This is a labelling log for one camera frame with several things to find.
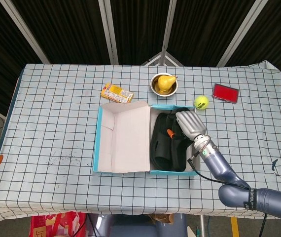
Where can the white triangular screen foot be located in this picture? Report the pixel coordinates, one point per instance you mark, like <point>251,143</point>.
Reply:
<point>152,60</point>

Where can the black rubber slipper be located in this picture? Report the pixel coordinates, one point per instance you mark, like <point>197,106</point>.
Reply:
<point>160,148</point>
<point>178,153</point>

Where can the light blue shoe box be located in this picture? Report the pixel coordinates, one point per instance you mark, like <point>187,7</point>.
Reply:
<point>125,143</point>

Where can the yellow pear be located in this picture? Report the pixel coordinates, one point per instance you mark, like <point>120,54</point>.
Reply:
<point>164,82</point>

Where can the checked light blue tablecloth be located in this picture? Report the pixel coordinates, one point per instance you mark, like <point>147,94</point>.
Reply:
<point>44,123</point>

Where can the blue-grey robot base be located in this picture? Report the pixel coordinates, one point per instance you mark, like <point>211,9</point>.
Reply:
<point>130,228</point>

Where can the red ink pad case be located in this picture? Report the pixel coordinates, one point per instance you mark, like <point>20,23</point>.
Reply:
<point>225,93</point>

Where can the small metal bowl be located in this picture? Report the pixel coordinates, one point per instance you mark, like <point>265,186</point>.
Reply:
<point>170,92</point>

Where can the red patterned bag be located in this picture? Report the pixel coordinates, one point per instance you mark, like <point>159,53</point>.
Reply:
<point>54,225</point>

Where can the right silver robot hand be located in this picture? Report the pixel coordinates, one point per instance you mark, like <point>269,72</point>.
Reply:
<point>191,123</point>

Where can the yellow snack packet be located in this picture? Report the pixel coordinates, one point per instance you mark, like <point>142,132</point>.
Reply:
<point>117,94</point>

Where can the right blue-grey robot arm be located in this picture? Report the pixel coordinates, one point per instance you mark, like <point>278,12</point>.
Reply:
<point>217,165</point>

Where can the brown paper bag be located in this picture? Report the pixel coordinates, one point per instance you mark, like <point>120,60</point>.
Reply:
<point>160,218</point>

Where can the yellow tennis ball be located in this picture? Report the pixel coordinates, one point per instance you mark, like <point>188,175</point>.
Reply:
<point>201,102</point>

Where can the white screen frame post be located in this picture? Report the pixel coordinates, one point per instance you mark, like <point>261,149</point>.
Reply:
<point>108,32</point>
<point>168,24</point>
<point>25,32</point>
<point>242,32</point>

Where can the metal table leg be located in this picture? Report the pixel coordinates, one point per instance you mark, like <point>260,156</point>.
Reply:
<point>202,227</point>

